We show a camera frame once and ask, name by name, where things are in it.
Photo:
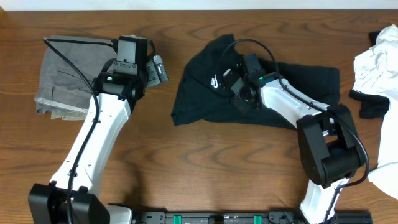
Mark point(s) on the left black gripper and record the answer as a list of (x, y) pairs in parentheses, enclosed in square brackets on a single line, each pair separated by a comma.
[(153, 78)]

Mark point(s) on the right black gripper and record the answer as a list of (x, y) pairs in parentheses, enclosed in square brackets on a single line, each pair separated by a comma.
[(239, 102)]

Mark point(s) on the black Nike t-shirt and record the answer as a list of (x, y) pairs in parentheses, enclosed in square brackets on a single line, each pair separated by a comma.
[(202, 96)]

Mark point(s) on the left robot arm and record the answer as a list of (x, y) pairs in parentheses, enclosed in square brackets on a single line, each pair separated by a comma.
[(72, 194)]

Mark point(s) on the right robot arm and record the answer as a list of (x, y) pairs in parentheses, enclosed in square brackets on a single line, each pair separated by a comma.
[(330, 149)]

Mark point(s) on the folded grey shorts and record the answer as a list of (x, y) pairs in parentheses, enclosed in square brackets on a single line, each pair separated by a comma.
[(61, 90)]

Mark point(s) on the black garment under white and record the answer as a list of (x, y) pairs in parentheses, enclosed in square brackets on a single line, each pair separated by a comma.
[(370, 102)]

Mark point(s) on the white crumpled garment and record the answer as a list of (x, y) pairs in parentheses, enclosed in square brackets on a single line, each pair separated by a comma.
[(384, 176)]

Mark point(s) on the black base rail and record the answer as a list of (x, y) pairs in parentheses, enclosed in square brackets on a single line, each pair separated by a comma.
[(271, 217)]

